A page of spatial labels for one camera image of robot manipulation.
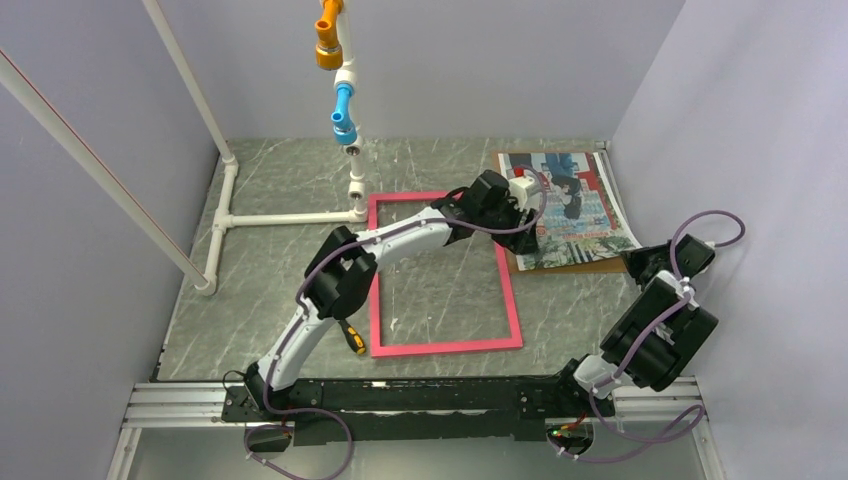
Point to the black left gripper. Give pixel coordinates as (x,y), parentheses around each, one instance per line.
(522,242)

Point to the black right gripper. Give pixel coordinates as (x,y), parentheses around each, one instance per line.
(634,258)

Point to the brown fibreboard backing panel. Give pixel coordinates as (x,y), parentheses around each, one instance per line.
(570,268)

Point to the colourful printed photo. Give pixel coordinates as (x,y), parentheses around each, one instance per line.
(583,212)

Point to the pink wooden photo frame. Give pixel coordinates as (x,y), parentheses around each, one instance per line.
(513,341)

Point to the yellow black screwdriver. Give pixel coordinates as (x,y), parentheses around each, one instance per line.
(353,339)

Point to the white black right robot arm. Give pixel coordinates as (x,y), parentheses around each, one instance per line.
(657,337)

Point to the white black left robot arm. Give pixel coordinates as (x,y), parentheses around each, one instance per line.
(338,279)

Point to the blue pipe fitting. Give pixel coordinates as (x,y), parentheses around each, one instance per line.
(344,128)

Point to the orange pipe fitting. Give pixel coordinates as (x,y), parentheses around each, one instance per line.
(328,49)

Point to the white PVC pipe stand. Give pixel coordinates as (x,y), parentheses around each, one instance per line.
(269,182)

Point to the white diagonal pole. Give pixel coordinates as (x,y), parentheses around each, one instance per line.
(31,98)

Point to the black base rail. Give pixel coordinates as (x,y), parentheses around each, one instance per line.
(517,407)

